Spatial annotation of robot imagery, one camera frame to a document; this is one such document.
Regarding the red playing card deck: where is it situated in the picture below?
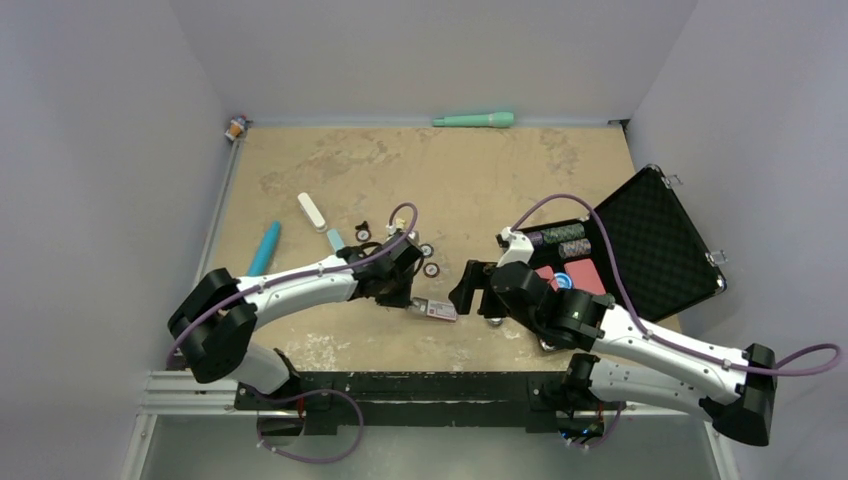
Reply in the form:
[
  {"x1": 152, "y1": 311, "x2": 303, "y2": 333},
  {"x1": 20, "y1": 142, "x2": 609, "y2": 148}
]
[{"x1": 535, "y1": 259, "x2": 607, "y2": 295}]

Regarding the white stapler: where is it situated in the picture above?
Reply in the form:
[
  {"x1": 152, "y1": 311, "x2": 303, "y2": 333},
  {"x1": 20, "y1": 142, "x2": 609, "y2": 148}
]
[{"x1": 297, "y1": 192, "x2": 327, "y2": 233}]

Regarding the green microphone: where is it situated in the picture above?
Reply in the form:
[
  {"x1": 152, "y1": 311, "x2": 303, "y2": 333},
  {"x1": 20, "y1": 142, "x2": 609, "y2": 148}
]
[{"x1": 432, "y1": 112, "x2": 515, "y2": 129}]

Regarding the black base frame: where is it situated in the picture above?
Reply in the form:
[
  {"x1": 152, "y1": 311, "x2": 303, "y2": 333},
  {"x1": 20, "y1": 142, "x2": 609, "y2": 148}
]
[{"x1": 234, "y1": 371, "x2": 617, "y2": 435}]

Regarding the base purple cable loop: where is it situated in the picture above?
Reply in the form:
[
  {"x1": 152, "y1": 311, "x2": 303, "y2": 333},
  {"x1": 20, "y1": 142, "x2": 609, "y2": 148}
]
[{"x1": 255, "y1": 387, "x2": 366, "y2": 465}]

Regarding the small orange figurine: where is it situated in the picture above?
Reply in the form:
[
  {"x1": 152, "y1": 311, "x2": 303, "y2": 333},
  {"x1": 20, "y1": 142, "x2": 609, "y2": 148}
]
[{"x1": 224, "y1": 115, "x2": 249, "y2": 142}]

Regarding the light blue stapler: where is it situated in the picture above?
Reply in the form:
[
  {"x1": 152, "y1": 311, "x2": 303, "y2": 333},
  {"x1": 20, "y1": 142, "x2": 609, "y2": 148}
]
[{"x1": 326, "y1": 228, "x2": 346, "y2": 252}]

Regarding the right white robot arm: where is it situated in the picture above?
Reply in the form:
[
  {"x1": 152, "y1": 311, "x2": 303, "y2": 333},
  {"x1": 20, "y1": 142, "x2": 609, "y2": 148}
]
[{"x1": 448, "y1": 260, "x2": 777, "y2": 447}]

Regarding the black aluminium poker case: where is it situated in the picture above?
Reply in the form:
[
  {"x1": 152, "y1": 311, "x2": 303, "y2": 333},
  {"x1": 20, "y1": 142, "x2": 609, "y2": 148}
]
[{"x1": 520, "y1": 165, "x2": 727, "y2": 322}]

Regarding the red staple box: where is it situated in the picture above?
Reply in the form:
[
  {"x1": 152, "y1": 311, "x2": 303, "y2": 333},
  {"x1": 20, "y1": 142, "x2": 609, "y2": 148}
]
[{"x1": 407, "y1": 297, "x2": 458, "y2": 322}]

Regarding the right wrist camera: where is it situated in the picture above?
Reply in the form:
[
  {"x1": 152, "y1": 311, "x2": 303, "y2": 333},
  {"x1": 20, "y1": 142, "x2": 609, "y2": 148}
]
[{"x1": 496, "y1": 227, "x2": 534, "y2": 267}]

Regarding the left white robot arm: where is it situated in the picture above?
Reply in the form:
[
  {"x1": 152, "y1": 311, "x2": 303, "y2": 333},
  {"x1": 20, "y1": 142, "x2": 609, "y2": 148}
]
[{"x1": 167, "y1": 233, "x2": 423, "y2": 409}]

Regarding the blue cylindrical tube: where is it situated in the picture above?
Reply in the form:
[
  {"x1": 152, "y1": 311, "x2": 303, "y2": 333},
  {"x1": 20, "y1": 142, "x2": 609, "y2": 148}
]
[{"x1": 246, "y1": 221, "x2": 281, "y2": 277}]

